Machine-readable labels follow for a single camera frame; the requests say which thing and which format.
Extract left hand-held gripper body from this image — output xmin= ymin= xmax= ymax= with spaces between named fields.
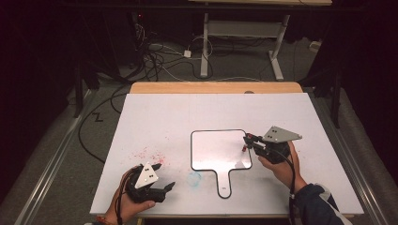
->
xmin=125 ymin=161 xmax=168 ymax=203

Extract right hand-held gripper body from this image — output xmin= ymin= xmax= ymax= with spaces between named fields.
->
xmin=253 ymin=126 xmax=303 ymax=165

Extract white paddle whiteboard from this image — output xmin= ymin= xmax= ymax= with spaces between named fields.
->
xmin=190 ymin=128 xmax=253 ymax=200

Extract person's left hand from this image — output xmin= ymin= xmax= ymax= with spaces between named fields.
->
xmin=103 ymin=168 xmax=157 ymax=225

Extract person's right hand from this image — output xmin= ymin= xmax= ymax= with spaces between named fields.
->
xmin=257 ymin=140 xmax=309 ymax=195

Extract large white table sheet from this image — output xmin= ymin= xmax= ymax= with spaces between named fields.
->
xmin=89 ymin=93 xmax=365 ymax=217

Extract wooden table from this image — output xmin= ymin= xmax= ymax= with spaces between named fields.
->
xmin=93 ymin=82 xmax=356 ymax=219

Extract black metal stand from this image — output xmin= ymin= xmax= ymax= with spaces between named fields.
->
xmin=313 ymin=62 xmax=344 ymax=129
xmin=72 ymin=59 xmax=101 ymax=119

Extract white power strip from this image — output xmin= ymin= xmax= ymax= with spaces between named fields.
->
xmin=309 ymin=40 xmax=323 ymax=53

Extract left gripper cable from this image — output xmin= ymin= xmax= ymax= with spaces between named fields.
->
xmin=114 ymin=167 xmax=142 ymax=225

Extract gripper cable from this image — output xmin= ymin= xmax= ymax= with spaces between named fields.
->
xmin=114 ymin=167 xmax=142 ymax=225
xmin=271 ymin=149 xmax=298 ymax=225

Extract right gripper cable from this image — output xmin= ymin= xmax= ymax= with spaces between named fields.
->
xmin=271 ymin=149 xmax=298 ymax=225

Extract metal floor rail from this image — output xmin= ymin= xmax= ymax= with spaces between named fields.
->
xmin=308 ymin=93 xmax=390 ymax=225
xmin=15 ymin=89 xmax=97 ymax=225

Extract long black floor cable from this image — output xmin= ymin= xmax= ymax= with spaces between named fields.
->
xmin=77 ymin=84 xmax=132 ymax=165

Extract tangle of black cables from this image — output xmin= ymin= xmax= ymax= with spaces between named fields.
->
xmin=130 ymin=22 xmax=217 ymax=83

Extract white desk frame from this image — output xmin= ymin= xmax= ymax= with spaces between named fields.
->
xmin=187 ymin=0 xmax=333 ymax=82

